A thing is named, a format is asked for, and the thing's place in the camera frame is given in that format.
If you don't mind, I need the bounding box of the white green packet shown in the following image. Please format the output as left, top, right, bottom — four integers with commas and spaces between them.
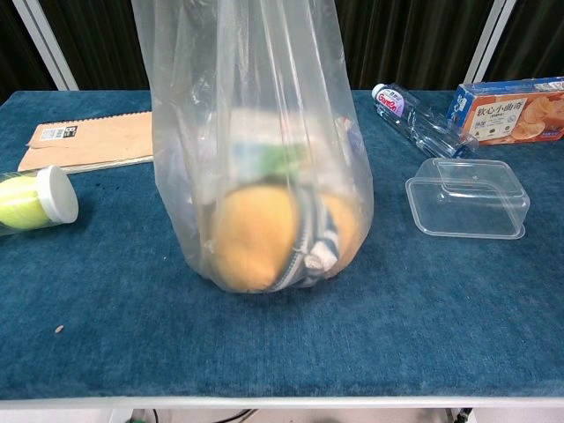
231, 109, 309, 177

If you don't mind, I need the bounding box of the brown paper envelope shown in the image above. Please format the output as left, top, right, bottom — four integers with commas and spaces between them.
17, 111, 155, 174

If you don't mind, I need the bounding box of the blue table cloth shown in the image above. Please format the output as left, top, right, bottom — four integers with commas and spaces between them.
0, 90, 564, 400

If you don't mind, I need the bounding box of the white metal frame post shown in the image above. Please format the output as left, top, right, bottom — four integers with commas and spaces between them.
464, 0, 516, 85
11, 0, 80, 92

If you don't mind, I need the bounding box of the black pleated curtain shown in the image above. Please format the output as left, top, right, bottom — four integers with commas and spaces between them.
0, 0, 564, 92

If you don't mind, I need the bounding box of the clear plastic shopping bag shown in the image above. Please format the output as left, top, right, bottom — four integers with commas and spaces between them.
130, 0, 375, 294

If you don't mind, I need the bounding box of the clear plastic water bottle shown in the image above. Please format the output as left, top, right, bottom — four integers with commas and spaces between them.
371, 82, 480, 159

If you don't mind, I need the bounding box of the clear plastic food container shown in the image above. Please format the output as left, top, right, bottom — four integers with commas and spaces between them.
404, 157, 531, 241

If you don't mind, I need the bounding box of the blue orange cookie box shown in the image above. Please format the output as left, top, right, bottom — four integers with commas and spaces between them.
445, 75, 564, 146

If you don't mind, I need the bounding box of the tennis ball tube white cap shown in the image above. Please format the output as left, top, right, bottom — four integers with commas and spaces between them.
0, 165, 80, 239

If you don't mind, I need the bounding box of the orange plush toy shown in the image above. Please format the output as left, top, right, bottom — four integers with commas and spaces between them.
210, 182, 360, 294

